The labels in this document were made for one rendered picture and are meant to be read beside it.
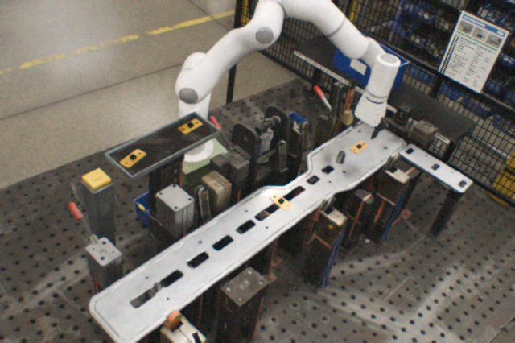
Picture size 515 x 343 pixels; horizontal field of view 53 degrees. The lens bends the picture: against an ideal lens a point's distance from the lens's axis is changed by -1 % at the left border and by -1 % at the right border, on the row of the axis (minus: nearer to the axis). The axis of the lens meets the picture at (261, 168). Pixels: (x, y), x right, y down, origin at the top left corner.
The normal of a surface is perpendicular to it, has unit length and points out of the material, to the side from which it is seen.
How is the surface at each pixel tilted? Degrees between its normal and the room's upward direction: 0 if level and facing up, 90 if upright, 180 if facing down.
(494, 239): 0
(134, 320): 0
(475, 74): 90
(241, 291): 0
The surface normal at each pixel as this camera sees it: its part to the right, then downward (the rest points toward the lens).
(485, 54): -0.68, 0.43
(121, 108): 0.13, -0.73
